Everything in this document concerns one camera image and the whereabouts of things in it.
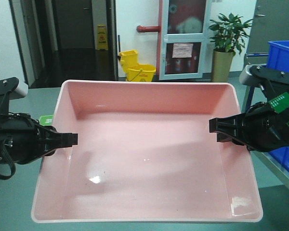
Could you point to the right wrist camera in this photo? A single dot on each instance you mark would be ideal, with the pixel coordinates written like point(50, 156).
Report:
point(271, 82)

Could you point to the potted plant gold pot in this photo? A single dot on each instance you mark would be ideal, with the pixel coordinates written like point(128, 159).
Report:
point(229, 38)

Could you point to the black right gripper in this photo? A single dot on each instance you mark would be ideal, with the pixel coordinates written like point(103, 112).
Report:
point(261, 128)

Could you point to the pink plastic bin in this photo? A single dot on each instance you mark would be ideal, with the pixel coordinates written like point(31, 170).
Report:
point(145, 153)

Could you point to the red pipe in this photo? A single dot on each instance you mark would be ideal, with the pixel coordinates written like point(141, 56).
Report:
point(147, 29)

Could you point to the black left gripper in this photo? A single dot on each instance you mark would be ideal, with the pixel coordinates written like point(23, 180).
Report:
point(27, 140)

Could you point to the blue plastic crate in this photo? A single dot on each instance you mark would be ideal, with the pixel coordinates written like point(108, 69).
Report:
point(278, 59)

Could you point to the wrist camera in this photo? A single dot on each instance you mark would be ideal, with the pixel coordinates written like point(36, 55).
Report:
point(271, 82)
point(11, 89)

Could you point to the fire hose cabinet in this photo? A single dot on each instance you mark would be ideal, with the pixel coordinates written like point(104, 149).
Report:
point(182, 38)

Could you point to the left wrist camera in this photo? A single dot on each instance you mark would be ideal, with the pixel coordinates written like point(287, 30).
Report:
point(11, 89)

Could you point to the yellow mop bucket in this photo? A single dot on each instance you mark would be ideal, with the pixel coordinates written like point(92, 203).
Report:
point(135, 72)

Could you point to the yellow wet floor sign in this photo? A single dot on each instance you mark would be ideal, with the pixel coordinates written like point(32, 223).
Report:
point(102, 39)

